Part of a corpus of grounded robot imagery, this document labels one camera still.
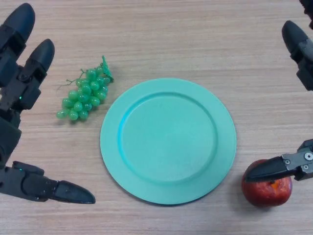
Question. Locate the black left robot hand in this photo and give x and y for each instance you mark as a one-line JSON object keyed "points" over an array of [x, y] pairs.
{"points": [[14, 93]]}

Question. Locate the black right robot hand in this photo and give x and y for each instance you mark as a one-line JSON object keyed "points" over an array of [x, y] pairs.
{"points": [[299, 54]]}

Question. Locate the green grapes bunch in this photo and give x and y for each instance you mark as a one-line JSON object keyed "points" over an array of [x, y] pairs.
{"points": [[85, 95]]}

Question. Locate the green round plate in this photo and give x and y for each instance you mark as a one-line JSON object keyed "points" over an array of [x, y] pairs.
{"points": [[168, 139]]}

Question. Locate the red apple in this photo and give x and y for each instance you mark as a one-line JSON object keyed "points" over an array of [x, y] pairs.
{"points": [[266, 193]]}

